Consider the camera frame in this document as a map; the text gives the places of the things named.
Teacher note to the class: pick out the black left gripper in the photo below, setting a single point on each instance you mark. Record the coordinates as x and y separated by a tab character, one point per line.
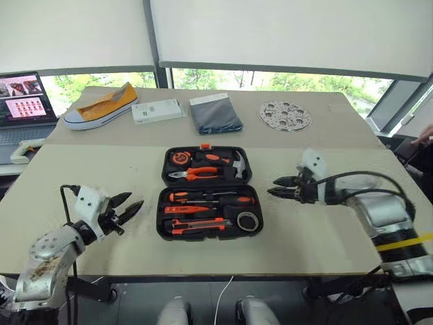
110	221

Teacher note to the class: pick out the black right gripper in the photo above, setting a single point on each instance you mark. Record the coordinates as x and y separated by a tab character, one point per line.
308	193

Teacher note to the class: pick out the black electrical tape roll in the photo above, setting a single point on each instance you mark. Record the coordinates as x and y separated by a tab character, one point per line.
241	221

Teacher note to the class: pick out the orange tester screwdriver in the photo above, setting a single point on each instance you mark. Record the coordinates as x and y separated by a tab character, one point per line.
182	209

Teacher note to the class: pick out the orange black utility knife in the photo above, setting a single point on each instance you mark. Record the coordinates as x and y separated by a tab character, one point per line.
196	226

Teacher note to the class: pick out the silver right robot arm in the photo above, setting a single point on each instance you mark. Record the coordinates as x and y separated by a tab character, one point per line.
382	211

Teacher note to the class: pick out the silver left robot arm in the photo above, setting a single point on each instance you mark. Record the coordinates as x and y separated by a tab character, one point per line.
50	250

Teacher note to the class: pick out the black tool case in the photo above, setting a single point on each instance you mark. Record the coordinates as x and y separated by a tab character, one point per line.
209	184

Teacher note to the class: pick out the bystander bare hand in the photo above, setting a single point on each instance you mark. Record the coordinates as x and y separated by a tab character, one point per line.
424	134

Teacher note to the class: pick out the round perforated metal plate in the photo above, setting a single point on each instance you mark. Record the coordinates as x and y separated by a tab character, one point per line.
285	115

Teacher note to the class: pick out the orange black tape measure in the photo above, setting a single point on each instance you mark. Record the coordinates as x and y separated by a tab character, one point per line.
180	157

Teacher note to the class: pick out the yellow canvas shoe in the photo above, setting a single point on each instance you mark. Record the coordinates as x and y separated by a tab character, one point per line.
98	113

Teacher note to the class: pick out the white flat cardboard box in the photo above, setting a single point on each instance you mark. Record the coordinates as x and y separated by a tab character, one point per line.
157	111

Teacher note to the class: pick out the dark blue folded cloth pack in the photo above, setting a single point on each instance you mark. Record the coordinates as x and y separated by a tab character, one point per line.
214	116

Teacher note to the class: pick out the grey rounded shape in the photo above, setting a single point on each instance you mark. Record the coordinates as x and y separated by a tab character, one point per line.
255	313
174	313

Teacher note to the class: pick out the open grey window pane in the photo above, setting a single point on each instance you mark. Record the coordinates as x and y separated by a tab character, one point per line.
392	105

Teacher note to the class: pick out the black equipment beside table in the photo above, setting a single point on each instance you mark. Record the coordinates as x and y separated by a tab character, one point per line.
419	169

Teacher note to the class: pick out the grey laptop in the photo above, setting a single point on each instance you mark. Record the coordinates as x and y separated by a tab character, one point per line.
23	98

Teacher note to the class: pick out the white roller blind wide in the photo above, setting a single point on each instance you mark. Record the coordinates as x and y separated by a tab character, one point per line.
291	32

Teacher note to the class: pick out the white roller blind narrow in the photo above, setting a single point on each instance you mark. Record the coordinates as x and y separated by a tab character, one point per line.
71	32

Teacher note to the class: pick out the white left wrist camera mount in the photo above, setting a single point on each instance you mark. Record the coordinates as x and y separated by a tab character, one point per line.
89	204

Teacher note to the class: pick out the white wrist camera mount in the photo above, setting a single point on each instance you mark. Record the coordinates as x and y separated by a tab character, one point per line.
89	204
314	164

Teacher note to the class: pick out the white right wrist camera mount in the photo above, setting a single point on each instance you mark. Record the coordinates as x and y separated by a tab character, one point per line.
314	164

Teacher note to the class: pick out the black table frame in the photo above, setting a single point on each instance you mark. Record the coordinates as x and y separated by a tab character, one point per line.
88	289

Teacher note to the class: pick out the grey window post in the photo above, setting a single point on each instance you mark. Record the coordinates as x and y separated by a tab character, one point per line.
164	78

